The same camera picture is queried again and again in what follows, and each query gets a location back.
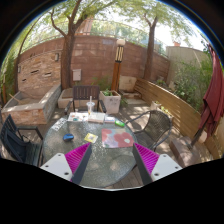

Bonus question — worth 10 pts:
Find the white square planter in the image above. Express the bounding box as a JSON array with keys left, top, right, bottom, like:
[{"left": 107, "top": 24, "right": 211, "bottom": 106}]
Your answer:
[{"left": 100, "top": 90, "right": 121, "bottom": 114}]

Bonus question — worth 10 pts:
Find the wooden slat bench fence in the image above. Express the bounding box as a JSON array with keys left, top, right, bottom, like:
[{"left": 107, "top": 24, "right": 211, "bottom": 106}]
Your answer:
[{"left": 133, "top": 78, "right": 221, "bottom": 159}]

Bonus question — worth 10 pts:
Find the small patterned booklet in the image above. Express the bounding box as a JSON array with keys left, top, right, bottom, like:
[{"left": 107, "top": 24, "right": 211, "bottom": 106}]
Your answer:
[{"left": 104, "top": 116, "right": 115, "bottom": 123}]

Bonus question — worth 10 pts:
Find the right tree trunk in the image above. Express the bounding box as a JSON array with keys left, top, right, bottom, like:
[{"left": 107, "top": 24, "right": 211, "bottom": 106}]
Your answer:
[{"left": 143, "top": 13, "right": 158, "bottom": 80}]

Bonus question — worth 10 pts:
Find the round glass patio table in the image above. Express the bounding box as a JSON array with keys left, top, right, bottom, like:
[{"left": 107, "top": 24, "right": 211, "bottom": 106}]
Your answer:
[{"left": 43, "top": 116, "right": 136, "bottom": 188}]

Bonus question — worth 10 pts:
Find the wooden lamp post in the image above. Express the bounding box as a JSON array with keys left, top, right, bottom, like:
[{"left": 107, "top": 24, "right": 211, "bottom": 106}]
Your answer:
[{"left": 111, "top": 39, "right": 125, "bottom": 91}]

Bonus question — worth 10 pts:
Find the blue computer mouse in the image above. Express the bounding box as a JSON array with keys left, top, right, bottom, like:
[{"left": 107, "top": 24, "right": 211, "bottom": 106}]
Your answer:
[{"left": 63, "top": 134, "right": 74, "bottom": 141}]

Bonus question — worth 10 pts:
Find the wicker metal chair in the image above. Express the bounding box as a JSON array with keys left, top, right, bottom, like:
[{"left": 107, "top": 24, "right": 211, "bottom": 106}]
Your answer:
[{"left": 126, "top": 110, "right": 172, "bottom": 151}]

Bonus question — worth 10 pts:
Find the left tree trunk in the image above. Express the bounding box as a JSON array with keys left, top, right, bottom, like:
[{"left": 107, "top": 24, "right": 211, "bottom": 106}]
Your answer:
[{"left": 50, "top": 0, "right": 88, "bottom": 89}]

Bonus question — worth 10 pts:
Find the tree trunk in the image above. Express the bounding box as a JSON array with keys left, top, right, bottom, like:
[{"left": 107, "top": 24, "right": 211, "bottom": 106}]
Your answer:
[
  {"left": 50, "top": 0, "right": 88, "bottom": 89},
  {"left": 143, "top": 13, "right": 158, "bottom": 80}
]

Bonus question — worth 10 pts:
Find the closed red patio umbrella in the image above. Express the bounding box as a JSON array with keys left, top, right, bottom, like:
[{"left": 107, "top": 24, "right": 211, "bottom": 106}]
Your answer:
[{"left": 190, "top": 45, "right": 224, "bottom": 147}]

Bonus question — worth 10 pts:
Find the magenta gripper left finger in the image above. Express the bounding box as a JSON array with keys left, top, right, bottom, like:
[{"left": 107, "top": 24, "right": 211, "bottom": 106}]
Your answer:
[{"left": 41, "top": 143, "right": 92, "bottom": 185}]

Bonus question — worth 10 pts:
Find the dark wooden slat chair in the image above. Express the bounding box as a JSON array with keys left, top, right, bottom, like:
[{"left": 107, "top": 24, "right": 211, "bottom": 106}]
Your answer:
[{"left": 64, "top": 85, "right": 107, "bottom": 115}]

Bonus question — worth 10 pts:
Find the plastic cup with straw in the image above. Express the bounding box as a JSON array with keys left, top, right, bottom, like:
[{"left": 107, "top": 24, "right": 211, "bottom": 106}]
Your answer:
[{"left": 86, "top": 96, "right": 95, "bottom": 115}]

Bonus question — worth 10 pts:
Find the yellow coaster card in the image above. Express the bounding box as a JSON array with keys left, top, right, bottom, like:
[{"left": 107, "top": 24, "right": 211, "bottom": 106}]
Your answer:
[{"left": 84, "top": 133, "right": 98, "bottom": 143}]

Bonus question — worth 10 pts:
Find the black metal chair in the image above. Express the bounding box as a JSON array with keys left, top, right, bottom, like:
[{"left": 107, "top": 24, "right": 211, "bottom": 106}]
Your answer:
[{"left": 0, "top": 115, "right": 44, "bottom": 167}]

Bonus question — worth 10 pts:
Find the floral mouse pad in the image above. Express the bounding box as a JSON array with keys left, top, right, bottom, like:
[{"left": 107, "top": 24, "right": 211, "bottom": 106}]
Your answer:
[{"left": 101, "top": 128, "right": 134, "bottom": 148}]

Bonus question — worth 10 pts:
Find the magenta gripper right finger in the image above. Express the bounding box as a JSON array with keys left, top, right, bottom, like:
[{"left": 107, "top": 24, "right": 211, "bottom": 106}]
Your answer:
[{"left": 133, "top": 143, "right": 182, "bottom": 185}]

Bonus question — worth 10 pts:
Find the stone raised planter bed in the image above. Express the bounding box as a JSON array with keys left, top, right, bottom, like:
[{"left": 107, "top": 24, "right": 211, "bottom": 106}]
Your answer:
[{"left": 1, "top": 85, "right": 61, "bottom": 125}]

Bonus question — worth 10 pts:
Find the green oval object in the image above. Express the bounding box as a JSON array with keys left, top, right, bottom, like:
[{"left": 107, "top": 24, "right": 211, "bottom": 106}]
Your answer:
[{"left": 115, "top": 120, "right": 125, "bottom": 127}]

